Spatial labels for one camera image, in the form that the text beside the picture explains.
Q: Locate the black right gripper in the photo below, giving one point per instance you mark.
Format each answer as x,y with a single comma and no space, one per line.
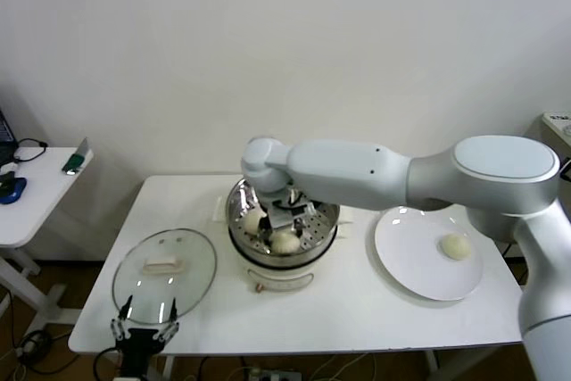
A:
300,210

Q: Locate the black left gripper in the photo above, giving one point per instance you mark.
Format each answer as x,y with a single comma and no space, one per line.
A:
140,347

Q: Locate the white steamed baozi bun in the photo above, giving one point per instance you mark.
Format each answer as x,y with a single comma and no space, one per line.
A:
253,222
455,247
284,243

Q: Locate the glass pot lid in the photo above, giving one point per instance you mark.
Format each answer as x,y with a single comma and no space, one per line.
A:
192,260

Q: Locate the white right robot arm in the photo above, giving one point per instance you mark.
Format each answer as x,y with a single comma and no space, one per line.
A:
348,171

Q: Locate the stainless steel steamer basket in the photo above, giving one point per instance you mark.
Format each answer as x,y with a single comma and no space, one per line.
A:
236,216

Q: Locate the white electric cooker pot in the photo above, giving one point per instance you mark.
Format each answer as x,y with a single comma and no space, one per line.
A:
276,278

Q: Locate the grey floor adapter plug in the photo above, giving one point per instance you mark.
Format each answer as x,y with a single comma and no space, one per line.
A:
29,345

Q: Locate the white round plate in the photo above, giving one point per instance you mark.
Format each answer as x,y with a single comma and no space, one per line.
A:
410,256

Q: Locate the white side table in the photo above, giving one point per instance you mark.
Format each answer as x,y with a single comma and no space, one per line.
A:
40,202

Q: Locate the blue computer mouse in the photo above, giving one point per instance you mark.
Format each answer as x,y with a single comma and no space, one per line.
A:
12,189

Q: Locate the dark laptop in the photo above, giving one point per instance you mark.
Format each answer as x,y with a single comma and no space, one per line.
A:
4,135

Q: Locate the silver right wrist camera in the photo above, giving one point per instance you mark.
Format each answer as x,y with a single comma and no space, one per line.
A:
282,219

